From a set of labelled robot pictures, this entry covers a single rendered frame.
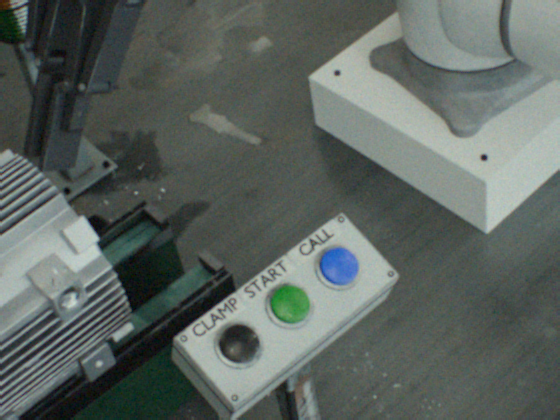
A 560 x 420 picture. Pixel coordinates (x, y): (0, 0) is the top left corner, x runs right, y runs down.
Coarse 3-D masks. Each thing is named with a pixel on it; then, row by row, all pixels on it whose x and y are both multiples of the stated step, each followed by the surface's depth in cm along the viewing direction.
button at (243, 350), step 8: (232, 328) 81; (240, 328) 81; (248, 328) 81; (224, 336) 80; (232, 336) 80; (240, 336) 80; (248, 336) 80; (256, 336) 81; (224, 344) 80; (232, 344) 80; (240, 344) 80; (248, 344) 80; (256, 344) 80; (224, 352) 80; (232, 352) 80; (240, 352) 80; (248, 352) 80; (256, 352) 80; (232, 360) 80; (240, 360) 80; (248, 360) 80
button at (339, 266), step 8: (336, 248) 85; (328, 256) 84; (336, 256) 84; (344, 256) 84; (352, 256) 84; (320, 264) 84; (328, 264) 84; (336, 264) 84; (344, 264) 84; (352, 264) 84; (328, 272) 84; (336, 272) 84; (344, 272) 84; (352, 272) 84; (328, 280) 84; (336, 280) 83; (344, 280) 84; (352, 280) 84
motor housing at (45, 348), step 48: (0, 192) 89; (48, 192) 89; (0, 240) 86; (48, 240) 89; (0, 288) 86; (96, 288) 89; (0, 336) 85; (48, 336) 88; (96, 336) 92; (0, 384) 86; (48, 384) 92
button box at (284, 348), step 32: (352, 224) 86; (288, 256) 84; (320, 256) 84; (256, 288) 83; (320, 288) 84; (352, 288) 84; (384, 288) 85; (224, 320) 81; (256, 320) 82; (320, 320) 83; (352, 320) 85; (192, 352) 80; (288, 352) 81; (224, 384) 79; (256, 384) 80; (224, 416) 82
